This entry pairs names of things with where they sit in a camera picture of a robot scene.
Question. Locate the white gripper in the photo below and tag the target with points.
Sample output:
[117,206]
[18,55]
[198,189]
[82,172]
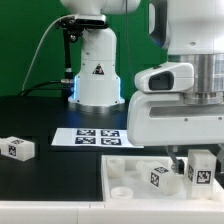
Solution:
[164,120]

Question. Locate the white square tabletop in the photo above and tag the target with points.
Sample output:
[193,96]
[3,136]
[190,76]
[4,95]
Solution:
[120,179]

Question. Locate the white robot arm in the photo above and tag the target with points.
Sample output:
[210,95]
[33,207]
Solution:
[191,31]

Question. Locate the paper sheet with tags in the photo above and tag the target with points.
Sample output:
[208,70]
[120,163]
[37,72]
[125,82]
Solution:
[91,137]

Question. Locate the white front fence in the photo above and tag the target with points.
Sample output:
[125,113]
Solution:
[110,213]

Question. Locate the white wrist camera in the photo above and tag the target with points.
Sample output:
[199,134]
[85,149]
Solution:
[167,77]

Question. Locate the black camera on stand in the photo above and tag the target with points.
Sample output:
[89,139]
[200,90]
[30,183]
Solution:
[72,29]

